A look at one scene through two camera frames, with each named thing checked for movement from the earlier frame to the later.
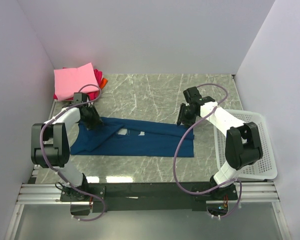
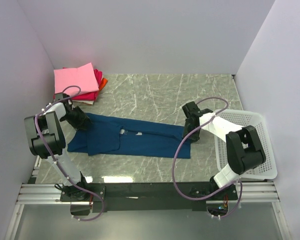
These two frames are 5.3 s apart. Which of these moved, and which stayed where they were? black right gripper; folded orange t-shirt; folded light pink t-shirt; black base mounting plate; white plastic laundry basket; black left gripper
Moved: black right gripper; black left gripper
Stayed: white plastic laundry basket; folded orange t-shirt; black base mounting plate; folded light pink t-shirt
